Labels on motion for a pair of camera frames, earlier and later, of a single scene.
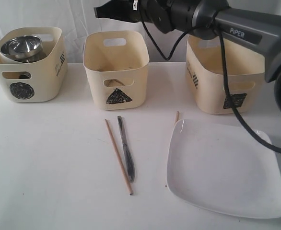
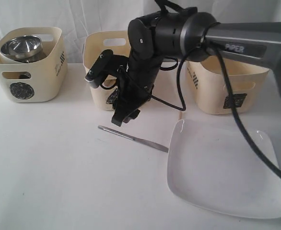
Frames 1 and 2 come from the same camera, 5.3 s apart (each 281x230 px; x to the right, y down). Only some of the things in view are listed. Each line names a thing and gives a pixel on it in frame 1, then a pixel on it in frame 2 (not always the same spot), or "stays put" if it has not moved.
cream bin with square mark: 206,92 stays put
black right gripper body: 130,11 to 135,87
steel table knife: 130,162 to 144,142
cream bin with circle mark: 33,82 stays put
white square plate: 222,166 stays put
